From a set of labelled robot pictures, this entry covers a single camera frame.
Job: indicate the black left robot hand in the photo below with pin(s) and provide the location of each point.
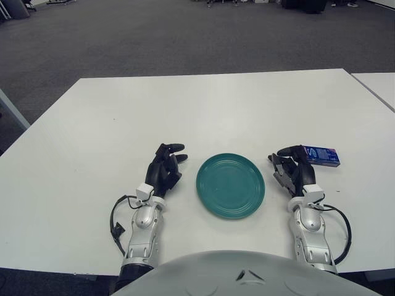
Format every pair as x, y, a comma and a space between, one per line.
159, 174

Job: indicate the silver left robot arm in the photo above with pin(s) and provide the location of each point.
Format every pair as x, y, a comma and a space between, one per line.
143, 229

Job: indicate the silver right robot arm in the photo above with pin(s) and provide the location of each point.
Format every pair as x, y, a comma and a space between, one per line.
311, 234

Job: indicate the blue gum box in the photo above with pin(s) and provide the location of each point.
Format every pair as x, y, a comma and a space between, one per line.
324, 156

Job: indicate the dark bulky background object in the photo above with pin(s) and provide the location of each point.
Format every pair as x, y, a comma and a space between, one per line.
301, 5

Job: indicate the white neighbouring table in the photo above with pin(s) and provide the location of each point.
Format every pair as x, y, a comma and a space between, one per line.
378, 87

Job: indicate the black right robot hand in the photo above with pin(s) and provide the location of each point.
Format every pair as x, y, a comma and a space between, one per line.
305, 174

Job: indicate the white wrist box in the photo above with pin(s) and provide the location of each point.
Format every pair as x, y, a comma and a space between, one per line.
144, 191
313, 192

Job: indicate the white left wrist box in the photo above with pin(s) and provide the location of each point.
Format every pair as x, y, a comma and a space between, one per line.
144, 191

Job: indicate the grey robot torso shell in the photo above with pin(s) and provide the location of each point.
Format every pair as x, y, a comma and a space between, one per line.
247, 277

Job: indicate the teal green round plate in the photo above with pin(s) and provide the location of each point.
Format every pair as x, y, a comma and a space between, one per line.
230, 186

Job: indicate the grey furniture edge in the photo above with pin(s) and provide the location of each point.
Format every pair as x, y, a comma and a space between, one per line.
12, 111

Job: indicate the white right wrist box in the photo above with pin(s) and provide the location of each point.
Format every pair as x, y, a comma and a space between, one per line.
313, 192

